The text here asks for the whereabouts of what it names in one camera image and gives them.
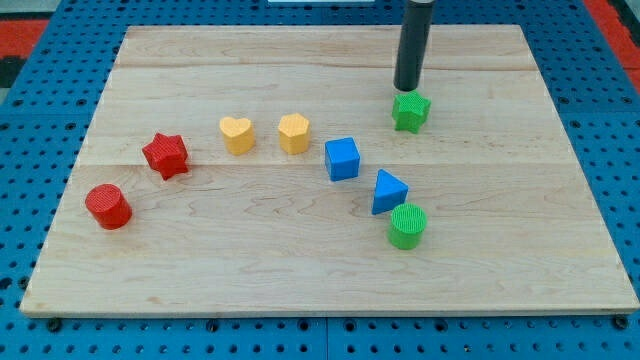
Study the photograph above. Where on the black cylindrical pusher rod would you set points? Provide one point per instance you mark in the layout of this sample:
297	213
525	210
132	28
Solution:
415	27

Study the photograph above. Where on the green star block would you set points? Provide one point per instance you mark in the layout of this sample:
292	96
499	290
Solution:
410	111

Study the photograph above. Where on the red star block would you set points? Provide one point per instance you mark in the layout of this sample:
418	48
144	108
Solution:
166	154

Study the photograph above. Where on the blue cube block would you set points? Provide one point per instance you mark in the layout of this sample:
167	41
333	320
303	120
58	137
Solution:
342	159

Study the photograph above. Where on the yellow hexagon block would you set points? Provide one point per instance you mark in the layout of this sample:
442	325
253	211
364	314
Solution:
294	133

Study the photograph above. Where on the blue triangle block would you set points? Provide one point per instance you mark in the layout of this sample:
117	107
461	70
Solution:
389	192

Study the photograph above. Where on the green cylinder block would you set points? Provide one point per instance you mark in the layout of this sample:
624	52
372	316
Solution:
407	224

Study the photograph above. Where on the yellow heart block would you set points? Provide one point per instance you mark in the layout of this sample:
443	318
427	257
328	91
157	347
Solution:
238	134

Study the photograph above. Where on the wooden board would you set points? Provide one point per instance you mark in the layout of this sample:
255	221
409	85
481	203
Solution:
512	227

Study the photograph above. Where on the red cylinder block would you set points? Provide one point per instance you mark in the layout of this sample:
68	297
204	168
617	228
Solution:
108	206

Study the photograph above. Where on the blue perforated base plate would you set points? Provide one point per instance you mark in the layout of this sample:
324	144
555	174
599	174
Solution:
56	56

